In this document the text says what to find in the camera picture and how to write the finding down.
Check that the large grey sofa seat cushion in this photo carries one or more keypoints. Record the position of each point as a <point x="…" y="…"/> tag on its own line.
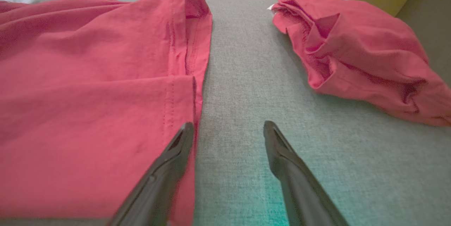
<point x="246" y="78"/>

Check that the red jersey with white trim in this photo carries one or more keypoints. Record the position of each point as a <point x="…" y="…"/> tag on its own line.
<point x="88" y="95"/>

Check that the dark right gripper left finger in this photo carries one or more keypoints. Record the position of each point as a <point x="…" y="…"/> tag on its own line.
<point x="158" y="183"/>

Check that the taupe sofa back cushion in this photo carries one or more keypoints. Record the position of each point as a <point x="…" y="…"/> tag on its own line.
<point x="437" y="14"/>

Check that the crumpled red and white garment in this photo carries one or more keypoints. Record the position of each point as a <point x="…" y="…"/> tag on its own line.
<point x="370" y="60"/>

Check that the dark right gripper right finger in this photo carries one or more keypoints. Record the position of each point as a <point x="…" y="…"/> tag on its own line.
<point x="303" y="187"/>

